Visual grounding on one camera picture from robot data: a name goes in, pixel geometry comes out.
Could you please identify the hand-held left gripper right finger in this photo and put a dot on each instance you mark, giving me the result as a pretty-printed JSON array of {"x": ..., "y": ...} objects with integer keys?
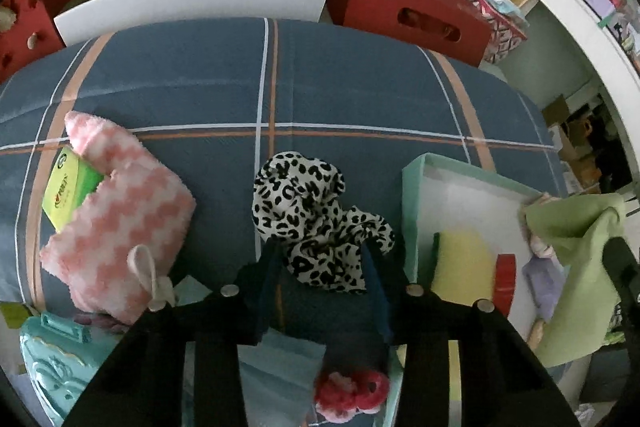
[{"x": 380, "y": 307}]

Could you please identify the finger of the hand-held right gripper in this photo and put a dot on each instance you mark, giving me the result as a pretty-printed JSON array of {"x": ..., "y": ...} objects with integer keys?
[{"x": 622, "y": 272}]

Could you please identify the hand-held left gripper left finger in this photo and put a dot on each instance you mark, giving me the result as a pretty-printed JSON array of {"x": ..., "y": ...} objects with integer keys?
[{"x": 265, "y": 297}]

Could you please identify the light green cloth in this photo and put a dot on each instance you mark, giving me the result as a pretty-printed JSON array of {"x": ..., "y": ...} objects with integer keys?
[{"x": 575, "y": 257}]

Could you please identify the lavender paper slip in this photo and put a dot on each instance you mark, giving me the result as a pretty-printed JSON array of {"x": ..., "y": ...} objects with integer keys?
[{"x": 545, "y": 282}]

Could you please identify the blue face mask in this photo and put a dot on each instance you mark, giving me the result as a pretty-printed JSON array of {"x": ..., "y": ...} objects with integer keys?
[{"x": 280, "y": 377}]

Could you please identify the pink floral sock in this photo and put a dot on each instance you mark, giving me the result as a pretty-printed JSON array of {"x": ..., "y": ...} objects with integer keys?
[{"x": 542, "y": 248}]

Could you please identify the red pink scrunchie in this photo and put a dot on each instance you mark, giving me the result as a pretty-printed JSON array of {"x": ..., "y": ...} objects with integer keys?
[{"x": 350, "y": 392}]

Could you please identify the yellow sponge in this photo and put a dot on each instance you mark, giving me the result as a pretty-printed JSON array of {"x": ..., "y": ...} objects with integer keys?
[{"x": 465, "y": 262}]

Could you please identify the black white leopard scrunchie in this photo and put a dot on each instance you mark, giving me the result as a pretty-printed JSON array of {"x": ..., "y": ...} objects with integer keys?
[{"x": 300, "y": 197}]

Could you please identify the red tape roll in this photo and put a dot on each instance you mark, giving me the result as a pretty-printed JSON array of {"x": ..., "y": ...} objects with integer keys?
[{"x": 505, "y": 277}]

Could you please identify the white tray with teal rim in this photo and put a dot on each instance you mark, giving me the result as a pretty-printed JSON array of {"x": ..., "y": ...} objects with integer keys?
[{"x": 465, "y": 202}]

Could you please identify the pink white chevron towel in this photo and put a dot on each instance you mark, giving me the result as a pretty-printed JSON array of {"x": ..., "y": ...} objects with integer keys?
[{"x": 125, "y": 217}]

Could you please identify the green tissue pack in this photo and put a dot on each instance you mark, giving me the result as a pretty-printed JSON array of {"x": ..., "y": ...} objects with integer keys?
[{"x": 65, "y": 192}]

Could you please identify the round wooden disc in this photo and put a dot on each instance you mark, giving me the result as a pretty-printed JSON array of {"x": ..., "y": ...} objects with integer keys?
[{"x": 535, "y": 334}]

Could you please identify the pink red cloth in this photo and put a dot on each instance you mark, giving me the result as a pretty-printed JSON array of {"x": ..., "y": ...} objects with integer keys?
[{"x": 100, "y": 322}]

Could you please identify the teal wet wipes pack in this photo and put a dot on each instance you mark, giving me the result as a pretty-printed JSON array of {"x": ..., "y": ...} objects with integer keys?
[{"x": 55, "y": 372}]

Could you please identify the blue plaid bed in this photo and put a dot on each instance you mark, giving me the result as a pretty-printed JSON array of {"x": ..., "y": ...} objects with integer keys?
[{"x": 200, "y": 72}]

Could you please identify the red white patterned box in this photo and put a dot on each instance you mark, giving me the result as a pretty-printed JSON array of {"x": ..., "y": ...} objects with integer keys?
[{"x": 500, "y": 43}]

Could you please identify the white desk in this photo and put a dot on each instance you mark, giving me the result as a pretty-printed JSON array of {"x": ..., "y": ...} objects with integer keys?
[{"x": 575, "y": 12}]

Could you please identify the blue plastic packet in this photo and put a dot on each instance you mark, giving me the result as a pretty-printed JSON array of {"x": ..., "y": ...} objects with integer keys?
[{"x": 500, "y": 2}]

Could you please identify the red handbag with studs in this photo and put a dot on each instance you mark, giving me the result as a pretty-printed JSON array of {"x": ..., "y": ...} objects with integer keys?
[{"x": 25, "y": 27}]

